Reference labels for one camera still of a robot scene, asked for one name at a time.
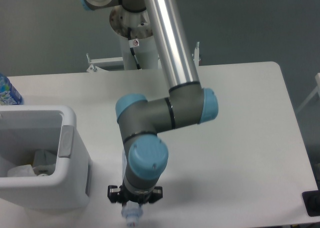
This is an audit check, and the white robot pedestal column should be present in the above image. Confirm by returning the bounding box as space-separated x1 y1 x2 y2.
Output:
109 5 160 70

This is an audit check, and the white plastic trash can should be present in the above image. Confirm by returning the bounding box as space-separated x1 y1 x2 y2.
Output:
0 105 92 209

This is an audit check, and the crushed clear plastic bottle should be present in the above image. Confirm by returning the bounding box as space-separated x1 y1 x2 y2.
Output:
121 149 143 228

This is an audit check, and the clear plastic wrapper bag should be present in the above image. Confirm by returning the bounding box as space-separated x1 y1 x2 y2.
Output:
7 149 57 178

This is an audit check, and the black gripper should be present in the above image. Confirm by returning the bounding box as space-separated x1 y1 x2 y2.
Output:
107 181 163 205

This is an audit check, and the black clamp at table corner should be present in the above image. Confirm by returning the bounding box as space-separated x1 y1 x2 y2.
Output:
302 190 320 217

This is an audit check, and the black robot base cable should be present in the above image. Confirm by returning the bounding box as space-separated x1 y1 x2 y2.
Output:
126 26 142 71

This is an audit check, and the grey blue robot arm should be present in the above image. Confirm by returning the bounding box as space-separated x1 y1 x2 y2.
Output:
80 0 219 205

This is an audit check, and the blue labelled water bottle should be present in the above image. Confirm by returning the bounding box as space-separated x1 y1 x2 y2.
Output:
0 73 23 106

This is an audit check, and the white furniture leg at right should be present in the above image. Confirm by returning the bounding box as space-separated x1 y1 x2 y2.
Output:
295 73 320 115

